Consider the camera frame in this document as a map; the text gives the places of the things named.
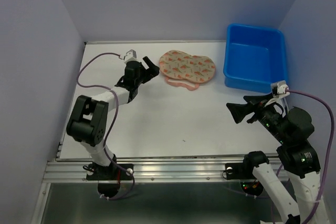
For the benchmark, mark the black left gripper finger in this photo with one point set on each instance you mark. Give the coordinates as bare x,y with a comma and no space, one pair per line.
153,71
149,63

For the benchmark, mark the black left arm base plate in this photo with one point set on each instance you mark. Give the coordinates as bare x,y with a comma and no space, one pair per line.
96,172

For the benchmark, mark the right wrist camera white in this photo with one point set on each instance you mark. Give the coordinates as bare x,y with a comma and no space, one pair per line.
279,88

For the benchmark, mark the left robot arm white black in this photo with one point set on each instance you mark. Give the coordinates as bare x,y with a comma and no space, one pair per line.
87,123

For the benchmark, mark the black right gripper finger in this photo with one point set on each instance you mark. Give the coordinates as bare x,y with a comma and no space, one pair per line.
255,99
240,111

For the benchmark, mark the aluminium mounting rail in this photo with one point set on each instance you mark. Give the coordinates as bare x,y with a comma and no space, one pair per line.
150,170

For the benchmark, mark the blue plastic bin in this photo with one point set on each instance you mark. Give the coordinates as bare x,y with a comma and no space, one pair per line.
255,57

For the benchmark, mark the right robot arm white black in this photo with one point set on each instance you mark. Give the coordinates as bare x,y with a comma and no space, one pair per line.
297,156

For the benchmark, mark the floral mesh laundry bag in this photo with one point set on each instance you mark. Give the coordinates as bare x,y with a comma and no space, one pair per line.
187,71

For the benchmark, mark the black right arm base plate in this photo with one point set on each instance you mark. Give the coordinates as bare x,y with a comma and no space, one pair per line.
237,171

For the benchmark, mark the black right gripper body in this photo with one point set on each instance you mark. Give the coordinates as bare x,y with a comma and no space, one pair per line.
269,116

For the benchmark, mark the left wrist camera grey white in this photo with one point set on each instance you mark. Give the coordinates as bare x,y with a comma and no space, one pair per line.
131,55

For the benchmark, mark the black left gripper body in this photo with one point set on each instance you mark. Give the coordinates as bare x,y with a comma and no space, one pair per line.
140,80

